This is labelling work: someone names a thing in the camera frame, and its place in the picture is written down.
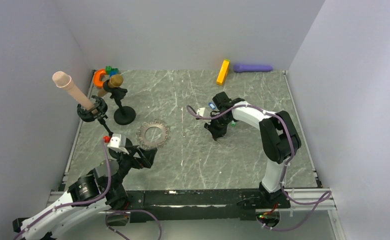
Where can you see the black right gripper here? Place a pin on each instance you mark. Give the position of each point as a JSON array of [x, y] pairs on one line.
[[216, 133]]

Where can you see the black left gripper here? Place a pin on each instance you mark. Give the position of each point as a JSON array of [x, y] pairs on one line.
[[147, 155]]

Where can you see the metal disc with keyrings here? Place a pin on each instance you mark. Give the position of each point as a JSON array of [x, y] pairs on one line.
[[153, 134]]

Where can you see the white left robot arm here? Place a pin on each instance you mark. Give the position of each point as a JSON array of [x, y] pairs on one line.
[[101, 189]]

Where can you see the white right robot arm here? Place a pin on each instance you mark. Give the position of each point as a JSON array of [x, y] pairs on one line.
[[279, 137]]

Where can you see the blue tag key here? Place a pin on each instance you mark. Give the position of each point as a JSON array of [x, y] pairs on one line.
[[212, 105]]

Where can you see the black short microphone stand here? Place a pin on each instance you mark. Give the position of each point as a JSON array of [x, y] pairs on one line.
[[124, 115]]

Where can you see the yellow block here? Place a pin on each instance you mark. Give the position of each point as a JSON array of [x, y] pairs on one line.
[[223, 72]]

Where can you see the purple cylinder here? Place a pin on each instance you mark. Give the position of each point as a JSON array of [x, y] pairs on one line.
[[241, 68]]

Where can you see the gold microphone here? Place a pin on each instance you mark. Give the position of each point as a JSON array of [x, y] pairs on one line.
[[115, 81]]

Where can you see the orange horseshoe toy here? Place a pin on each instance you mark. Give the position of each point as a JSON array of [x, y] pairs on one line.
[[98, 78]]

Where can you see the green blue toy bricks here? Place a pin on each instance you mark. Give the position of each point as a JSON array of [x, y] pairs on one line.
[[110, 71]]

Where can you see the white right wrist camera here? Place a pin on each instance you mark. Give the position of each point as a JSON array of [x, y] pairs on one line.
[[202, 113]]

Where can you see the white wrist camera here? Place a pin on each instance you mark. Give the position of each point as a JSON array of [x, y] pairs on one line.
[[202, 113], [116, 142]]

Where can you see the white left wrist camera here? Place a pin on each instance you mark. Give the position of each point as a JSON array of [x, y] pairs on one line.
[[116, 142]]

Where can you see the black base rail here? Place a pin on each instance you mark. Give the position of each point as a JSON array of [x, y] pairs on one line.
[[199, 204]]

